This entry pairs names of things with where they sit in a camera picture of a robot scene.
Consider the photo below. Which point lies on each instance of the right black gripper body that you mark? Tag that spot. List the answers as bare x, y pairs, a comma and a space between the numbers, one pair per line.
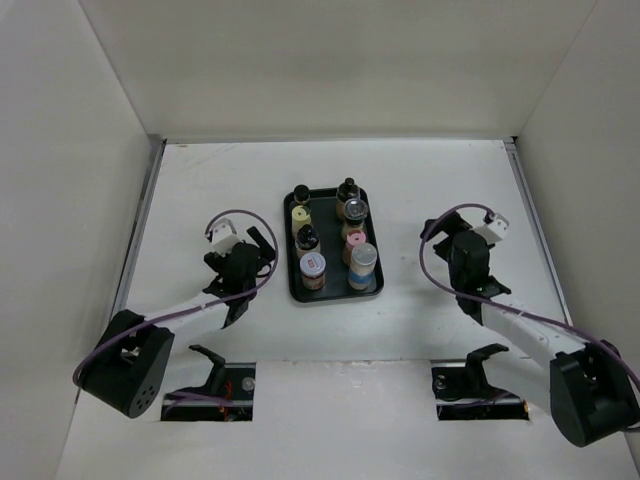
445, 250

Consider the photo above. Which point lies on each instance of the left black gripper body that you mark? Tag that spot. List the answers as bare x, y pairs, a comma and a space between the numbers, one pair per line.
216, 261

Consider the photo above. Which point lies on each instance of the black top grinder bottle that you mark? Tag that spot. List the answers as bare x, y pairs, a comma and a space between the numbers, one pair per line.
307, 240

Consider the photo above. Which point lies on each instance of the white cap dark spice jar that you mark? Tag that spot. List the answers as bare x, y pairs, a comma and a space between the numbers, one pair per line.
313, 268

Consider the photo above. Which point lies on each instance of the yellow cap seasoning shaker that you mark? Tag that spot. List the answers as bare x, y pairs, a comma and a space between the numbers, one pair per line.
300, 216

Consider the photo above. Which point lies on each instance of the small brown spice bottle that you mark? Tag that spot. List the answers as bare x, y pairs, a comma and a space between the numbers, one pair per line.
301, 195

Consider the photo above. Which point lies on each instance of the pink cap seasoning shaker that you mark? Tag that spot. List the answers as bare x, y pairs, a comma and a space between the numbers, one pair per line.
352, 240

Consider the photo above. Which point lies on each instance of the blue label silver cap jar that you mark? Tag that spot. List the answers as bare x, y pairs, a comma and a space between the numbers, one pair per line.
363, 261

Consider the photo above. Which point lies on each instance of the black cap pepper grinder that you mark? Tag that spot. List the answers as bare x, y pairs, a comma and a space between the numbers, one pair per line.
355, 212

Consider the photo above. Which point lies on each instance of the small dark cap bottle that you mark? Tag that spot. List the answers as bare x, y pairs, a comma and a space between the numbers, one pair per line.
346, 191

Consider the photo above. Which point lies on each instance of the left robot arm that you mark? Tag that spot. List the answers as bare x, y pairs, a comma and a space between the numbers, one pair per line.
127, 366

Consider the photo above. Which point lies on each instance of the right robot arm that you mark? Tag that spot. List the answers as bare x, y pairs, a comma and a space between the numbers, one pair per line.
580, 381

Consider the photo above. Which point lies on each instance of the black rectangular tray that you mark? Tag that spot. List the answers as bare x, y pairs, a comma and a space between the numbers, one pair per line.
329, 226

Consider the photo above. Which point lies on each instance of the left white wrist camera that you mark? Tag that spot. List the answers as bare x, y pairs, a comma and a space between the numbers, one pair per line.
222, 235

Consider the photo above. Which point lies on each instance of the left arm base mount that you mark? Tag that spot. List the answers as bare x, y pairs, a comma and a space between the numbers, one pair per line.
225, 395

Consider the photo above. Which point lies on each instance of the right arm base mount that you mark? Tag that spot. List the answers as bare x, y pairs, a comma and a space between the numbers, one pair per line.
463, 393

